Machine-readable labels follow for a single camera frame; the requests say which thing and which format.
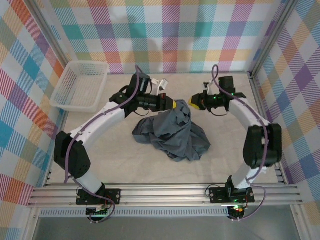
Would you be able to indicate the grey t-shirt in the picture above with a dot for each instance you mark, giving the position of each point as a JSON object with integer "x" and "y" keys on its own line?
{"x": 170, "y": 135}

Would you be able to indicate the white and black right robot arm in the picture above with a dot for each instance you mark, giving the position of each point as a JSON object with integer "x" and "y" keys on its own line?
{"x": 242, "y": 112}

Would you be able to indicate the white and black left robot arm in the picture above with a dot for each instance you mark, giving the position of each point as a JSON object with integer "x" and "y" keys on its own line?
{"x": 100, "y": 120}

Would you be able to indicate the white plastic mesh basket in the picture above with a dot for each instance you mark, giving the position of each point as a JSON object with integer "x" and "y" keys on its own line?
{"x": 75, "y": 85}

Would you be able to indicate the circuit board with yellow part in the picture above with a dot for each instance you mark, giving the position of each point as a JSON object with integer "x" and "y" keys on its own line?
{"x": 237, "y": 211}

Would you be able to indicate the green-lit circuit board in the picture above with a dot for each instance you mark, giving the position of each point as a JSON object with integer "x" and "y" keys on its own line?
{"x": 96, "y": 212}

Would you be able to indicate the aluminium side rail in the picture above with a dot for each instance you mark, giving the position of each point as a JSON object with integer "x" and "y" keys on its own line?
{"x": 257, "y": 95}

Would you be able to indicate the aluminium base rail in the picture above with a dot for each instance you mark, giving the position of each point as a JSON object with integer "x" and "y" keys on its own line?
{"x": 162, "y": 195}

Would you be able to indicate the aluminium frame post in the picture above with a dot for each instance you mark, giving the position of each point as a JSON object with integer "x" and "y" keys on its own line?
{"x": 48, "y": 32}
{"x": 273, "y": 32}

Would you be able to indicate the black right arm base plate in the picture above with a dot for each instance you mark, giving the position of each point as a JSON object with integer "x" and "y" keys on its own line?
{"x": 217, "y": 195}

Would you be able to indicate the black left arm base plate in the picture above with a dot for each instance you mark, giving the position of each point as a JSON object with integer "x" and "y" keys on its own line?
{"x": 112, "y": 196}

